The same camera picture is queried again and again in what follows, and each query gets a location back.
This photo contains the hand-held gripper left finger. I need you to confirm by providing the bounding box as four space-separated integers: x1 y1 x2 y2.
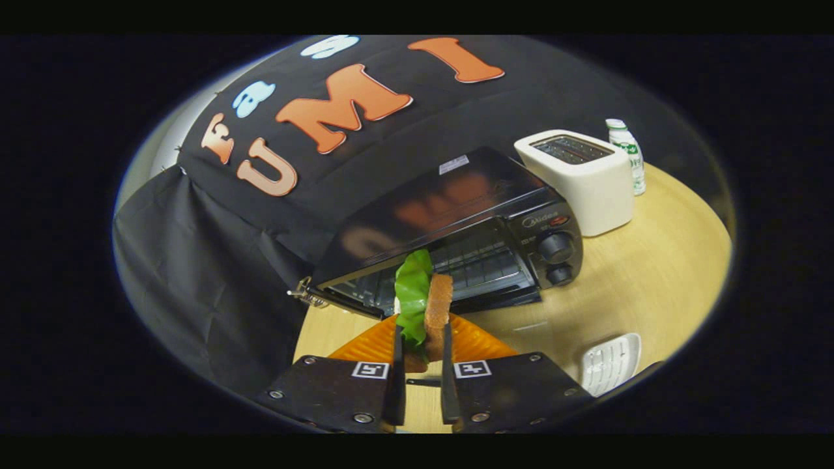
256 314 407 434

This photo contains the white bottle green label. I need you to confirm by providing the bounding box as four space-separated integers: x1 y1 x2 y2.
605 119 647 196

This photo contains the toast sandwich with lettuce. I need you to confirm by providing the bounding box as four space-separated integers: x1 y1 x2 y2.
394 249 454 373

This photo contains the white ridged plate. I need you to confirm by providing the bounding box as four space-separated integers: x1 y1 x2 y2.
579 332 643 398

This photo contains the black toaster oven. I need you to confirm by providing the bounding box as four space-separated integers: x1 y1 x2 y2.
287 147 584 321

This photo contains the white pop-up toaster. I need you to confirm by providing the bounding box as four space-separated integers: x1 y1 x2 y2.
513 128 635 238

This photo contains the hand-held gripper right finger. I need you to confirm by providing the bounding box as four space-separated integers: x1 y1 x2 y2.
440 313 597 434

